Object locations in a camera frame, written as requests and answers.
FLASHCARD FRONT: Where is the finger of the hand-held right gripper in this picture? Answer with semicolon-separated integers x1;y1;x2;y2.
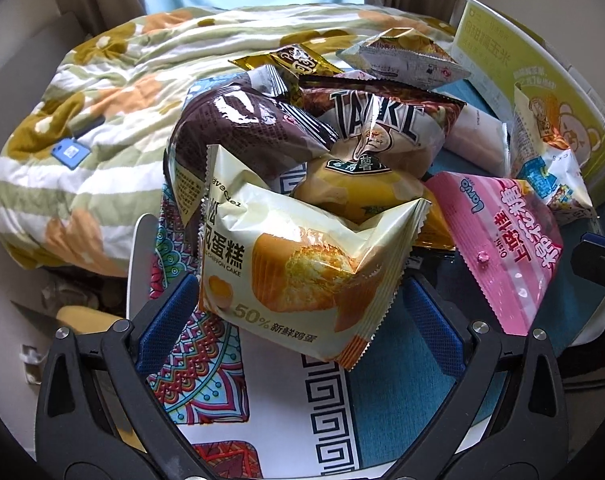
571;232;605;291

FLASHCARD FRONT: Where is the blue tag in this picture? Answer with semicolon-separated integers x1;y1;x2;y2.
52;135;90;167

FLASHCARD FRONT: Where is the brown cake packet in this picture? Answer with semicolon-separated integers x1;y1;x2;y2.
165;85;340;228

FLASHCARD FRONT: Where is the pink snack bag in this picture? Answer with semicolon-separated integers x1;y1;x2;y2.
425;171;565;338

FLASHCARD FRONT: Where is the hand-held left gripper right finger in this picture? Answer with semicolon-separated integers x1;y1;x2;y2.
397;272;568;480

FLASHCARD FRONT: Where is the gold snack packet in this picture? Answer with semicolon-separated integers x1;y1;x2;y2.
228;44;345;111

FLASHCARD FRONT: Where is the cream chiffon cake packet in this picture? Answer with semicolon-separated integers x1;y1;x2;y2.
197;144;432;372

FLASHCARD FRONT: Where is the yellow green cardboard box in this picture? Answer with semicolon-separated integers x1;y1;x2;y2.
449;0;605;201

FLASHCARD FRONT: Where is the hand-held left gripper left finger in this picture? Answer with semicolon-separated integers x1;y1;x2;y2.
35;272;203;480

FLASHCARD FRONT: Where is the white blue snack packet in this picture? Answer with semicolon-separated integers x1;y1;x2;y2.
509;82;598;226

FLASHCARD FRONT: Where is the white side cabinet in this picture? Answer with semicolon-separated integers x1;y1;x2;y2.
0;10;100;126

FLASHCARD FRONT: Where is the white bread packet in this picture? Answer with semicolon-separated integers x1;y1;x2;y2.
445;105;508;176

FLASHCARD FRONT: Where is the Taki snack bag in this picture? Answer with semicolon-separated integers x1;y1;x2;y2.
290;77;468;251

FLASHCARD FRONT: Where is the grey corn chip bag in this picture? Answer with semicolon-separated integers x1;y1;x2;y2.
336;27;472;95

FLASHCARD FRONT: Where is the patterned blue tablecloth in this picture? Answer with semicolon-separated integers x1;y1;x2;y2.
127;80;603;480

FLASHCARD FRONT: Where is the floral striped blanket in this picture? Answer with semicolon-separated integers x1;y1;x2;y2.
0;5;458;281

